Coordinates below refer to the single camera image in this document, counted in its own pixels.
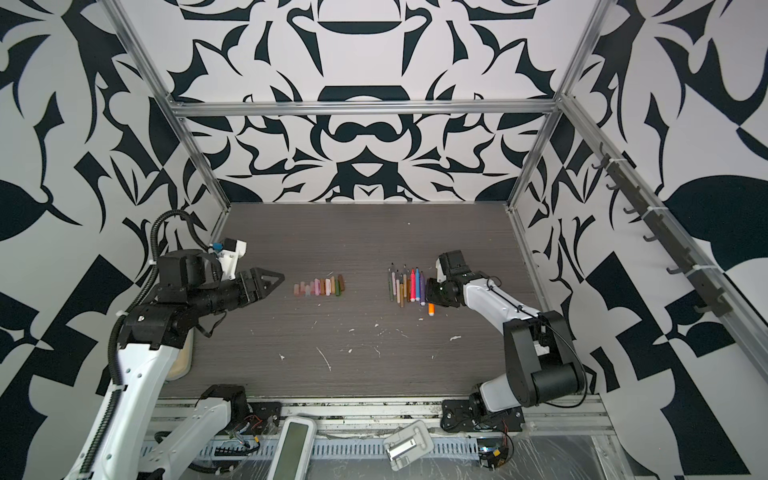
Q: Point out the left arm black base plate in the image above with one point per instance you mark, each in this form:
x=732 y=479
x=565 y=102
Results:
x=263 y=417

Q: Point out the white handheld tablet device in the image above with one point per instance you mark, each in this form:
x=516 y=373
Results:
x=294 y=449

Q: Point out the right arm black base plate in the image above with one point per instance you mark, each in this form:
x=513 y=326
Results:
x=470 y=416

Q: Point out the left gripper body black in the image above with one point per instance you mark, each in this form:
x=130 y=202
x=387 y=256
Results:
x=214 y=294

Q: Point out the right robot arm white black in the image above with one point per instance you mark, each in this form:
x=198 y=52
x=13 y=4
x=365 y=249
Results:
x=541 y=363

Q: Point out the beige sponge block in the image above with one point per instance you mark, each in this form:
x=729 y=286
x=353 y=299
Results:
x=183 y=363

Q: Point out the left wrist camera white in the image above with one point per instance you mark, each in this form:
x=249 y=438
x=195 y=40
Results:
x=228 y=253

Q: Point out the red pink highlighter pen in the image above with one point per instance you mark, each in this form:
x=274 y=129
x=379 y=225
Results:
x=415 y=285

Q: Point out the aluminium frame back beam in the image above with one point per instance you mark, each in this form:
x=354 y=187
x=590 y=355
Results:
x=535 y=106

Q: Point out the grey metal bracket box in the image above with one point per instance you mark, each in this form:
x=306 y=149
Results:
x=408 y=444

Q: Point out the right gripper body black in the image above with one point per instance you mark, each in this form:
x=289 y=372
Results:
x=439 y=292

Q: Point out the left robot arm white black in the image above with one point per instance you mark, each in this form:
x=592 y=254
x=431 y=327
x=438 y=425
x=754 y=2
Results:
x=147 y=341

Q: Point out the aluminium frame front rail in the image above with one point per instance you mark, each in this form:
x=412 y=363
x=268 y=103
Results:
x=349 y=417

